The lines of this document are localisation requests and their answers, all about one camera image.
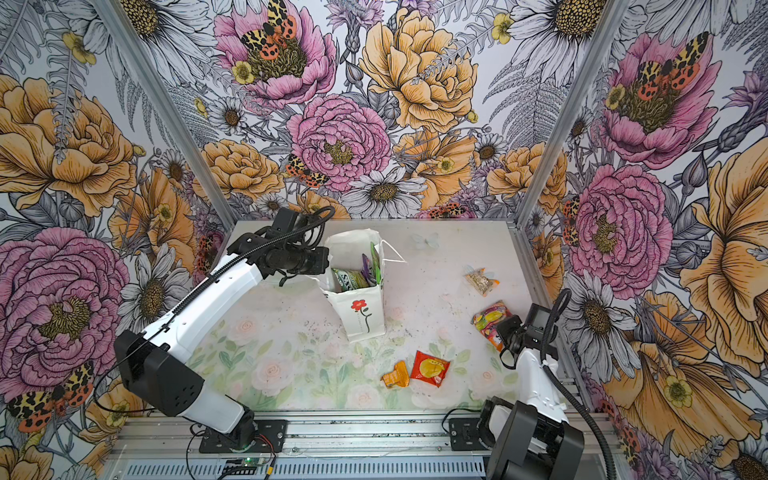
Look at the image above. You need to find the Fox's red fruit candy bag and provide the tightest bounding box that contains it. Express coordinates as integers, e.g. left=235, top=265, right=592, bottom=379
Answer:
left=471, top=301, right=512, bottom=351

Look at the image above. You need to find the small clear nut packet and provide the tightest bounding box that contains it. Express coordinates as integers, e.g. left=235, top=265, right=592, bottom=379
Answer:
left=464, top=268, right=500, bottom=297

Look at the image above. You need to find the Fox's spring tea candy bag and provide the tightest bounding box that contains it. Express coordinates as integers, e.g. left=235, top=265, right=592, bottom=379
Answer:
left=332, top=268, right=370, bottom=292

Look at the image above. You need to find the white paper bag red flower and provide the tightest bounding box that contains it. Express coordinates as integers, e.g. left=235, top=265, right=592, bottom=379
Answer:
left=320, top=229, right=405, bottom=343

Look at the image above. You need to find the purple white snack bag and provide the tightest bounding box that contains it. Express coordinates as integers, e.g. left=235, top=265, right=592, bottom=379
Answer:
left=361, top=254, right=376, bottom=287

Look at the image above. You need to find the red yellow snack packet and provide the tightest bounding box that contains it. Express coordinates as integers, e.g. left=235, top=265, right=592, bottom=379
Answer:
left=410, top=351, right=451, bottom=387

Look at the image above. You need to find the small orange snack packet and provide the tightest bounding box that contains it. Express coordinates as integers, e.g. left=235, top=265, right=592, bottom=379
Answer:
left=381, top=361, right=410, bottom=389

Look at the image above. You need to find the green Lays chips bag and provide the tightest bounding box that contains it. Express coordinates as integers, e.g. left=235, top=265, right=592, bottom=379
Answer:
left=370, top=243, right=383, bottom=285

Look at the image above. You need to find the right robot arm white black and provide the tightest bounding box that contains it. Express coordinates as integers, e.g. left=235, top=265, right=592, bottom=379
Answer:
left=478, top=307, right=584, bottom=479

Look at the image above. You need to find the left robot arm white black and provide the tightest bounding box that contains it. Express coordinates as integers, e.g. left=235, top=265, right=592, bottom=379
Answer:
left=114, top=232, right=329, bottom=442

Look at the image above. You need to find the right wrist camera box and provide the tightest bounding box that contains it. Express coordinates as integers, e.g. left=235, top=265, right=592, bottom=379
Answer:
left=524, top=303, right=558, bottom=348

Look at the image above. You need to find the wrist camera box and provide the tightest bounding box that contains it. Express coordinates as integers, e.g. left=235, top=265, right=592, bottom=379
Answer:
left=270, top=208, right=301, bottom=241
left=524, top=303, right=558, bottom=348

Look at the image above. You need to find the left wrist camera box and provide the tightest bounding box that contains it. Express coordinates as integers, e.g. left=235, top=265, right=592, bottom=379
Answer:
left=270, top=208, right=301, bottom=241

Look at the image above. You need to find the left black corrugated cable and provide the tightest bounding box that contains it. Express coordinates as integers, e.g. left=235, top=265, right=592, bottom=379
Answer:
left=89, top=205, right=337, bottom=415

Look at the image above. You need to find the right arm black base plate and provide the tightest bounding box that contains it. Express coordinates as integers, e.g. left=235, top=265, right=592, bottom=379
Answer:
left=448, top=417, right=495, bottom=452

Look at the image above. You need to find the aluminium front rail frame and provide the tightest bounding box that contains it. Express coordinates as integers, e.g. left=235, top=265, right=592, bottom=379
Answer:
left=101, top=407, right=625, bottom=463

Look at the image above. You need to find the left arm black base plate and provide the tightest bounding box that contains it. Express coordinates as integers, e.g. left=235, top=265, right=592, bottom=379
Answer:
left=198, top=419, right=288, bottom=454

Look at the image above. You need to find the white slotted cable duct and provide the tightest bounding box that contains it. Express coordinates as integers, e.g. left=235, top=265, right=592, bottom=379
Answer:
left=112, top=456, right=485, bottom=479

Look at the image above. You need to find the left aluminium corner post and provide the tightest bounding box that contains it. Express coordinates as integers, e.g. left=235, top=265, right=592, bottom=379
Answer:
left=94, top=1, right=237, bottom=229

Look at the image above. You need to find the aluminium corner post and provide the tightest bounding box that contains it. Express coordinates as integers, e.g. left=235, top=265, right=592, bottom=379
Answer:
left=94, top=1, right=237, bottom=229
left=515, top=0, right=629, bottom=230

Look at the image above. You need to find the right aluminium corner post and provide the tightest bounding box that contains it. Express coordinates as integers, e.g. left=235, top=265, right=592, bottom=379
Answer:
left=515, top=0, right=629, bottom=230

